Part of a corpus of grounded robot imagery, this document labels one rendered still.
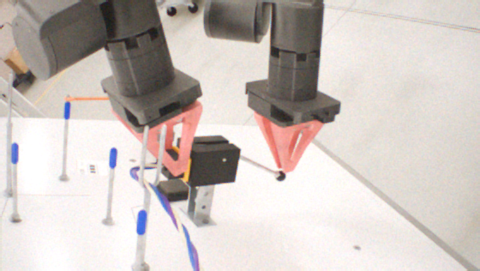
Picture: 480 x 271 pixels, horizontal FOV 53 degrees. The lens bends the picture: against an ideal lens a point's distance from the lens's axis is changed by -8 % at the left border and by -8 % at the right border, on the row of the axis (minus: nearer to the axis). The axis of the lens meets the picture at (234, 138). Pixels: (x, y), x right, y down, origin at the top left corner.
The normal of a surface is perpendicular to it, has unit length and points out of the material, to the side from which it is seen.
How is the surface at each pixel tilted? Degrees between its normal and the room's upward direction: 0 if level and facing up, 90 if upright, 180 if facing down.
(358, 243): 51
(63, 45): 106
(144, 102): 27
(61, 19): 132
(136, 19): 99
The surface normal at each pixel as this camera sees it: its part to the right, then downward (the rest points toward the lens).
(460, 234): -0.60, -0.61
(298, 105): 0.04, -0.90
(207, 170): 0.54, 0.37
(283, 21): -0.65, 0.31
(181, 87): -0.19, -0.83
